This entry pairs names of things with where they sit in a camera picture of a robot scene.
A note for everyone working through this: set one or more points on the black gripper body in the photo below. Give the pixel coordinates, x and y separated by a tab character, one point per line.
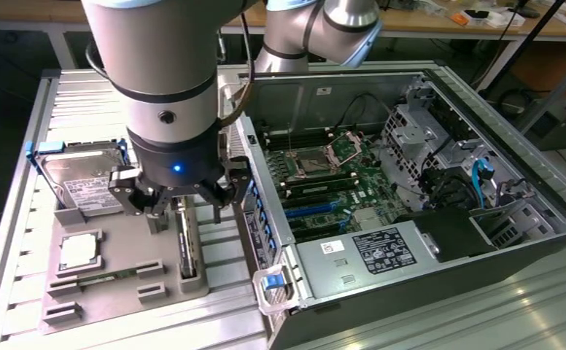
165	160

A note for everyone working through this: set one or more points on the graphics card with metal bracket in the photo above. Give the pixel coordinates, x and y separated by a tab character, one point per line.
185	240

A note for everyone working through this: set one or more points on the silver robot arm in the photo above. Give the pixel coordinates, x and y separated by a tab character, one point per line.
156	54

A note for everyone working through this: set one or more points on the blue slot retention clip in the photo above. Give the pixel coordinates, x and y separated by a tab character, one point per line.
259	205
263	221
274	250
253	189
270	236

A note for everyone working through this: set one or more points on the silver hard disk with label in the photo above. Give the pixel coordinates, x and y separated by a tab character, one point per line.
82	182

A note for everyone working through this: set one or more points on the thin metal locking lever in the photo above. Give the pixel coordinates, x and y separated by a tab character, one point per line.
290	140

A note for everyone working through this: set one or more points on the CPU socket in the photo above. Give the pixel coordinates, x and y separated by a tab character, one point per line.
310	162

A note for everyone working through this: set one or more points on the RAM stick with black label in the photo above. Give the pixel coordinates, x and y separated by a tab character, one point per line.
322	186

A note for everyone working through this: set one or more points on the blue expansion slot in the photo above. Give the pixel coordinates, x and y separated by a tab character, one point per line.
312	210

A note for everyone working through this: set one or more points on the blue disk caddy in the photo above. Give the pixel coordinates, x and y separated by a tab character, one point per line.
50	147

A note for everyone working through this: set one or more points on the silver CPU chip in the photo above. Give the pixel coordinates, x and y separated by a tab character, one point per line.
78	251

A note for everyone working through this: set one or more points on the bare green RAM stick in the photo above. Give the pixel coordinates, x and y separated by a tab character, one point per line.
112	275

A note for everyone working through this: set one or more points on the metal socket cover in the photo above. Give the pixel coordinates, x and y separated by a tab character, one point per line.
346	147

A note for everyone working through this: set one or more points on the grey plastic parts rack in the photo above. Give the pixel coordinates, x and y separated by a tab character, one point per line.
117	277

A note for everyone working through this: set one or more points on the green motherboard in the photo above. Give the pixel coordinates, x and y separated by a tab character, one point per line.
360	175

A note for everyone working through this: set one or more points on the silver chipset heatsink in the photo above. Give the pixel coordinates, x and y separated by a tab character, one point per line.
366	218

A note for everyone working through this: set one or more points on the blue case latch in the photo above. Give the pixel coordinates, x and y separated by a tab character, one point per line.
271	282

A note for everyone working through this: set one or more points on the grey power supply unit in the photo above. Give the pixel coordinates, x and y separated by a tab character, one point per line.
340	277

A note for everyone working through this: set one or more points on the perforated metal drive cage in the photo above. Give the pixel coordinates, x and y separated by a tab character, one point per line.
408	146

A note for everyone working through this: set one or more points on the black plastic shroud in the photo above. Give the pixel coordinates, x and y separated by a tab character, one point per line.
453	233

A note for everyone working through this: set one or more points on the open black PC case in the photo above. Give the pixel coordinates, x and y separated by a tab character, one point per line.
408	310

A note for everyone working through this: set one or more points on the grey metal disk bay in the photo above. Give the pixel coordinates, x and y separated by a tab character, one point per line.
521	215

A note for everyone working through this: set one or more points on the small orange object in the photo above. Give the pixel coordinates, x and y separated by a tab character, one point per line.
459	19

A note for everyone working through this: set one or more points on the white and black box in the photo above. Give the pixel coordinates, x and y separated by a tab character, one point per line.
494	18

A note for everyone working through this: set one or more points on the black slanted pole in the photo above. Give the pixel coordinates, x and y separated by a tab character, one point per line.
541	20

